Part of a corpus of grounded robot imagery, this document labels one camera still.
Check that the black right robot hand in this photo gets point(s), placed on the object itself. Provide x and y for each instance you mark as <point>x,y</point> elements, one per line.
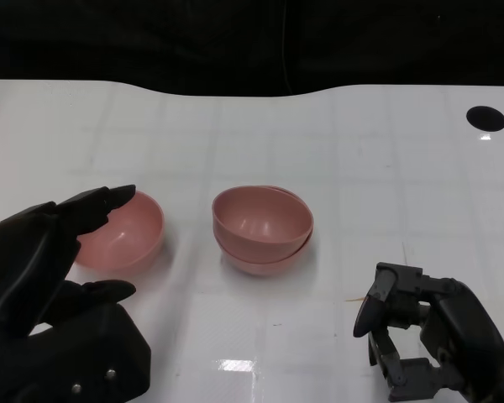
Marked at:
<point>466,336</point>

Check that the black round table grommet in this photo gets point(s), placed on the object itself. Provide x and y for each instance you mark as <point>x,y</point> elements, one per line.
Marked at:
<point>486,118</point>

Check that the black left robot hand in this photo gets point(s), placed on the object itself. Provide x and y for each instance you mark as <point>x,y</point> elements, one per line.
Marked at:
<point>17,260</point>

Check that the black backdrop curtain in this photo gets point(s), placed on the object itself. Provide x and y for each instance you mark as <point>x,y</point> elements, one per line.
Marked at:
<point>151,42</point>

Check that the pink plastic bowl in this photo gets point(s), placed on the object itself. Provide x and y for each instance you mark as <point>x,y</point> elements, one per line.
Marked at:
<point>264,264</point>
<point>260,218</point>
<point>130,239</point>

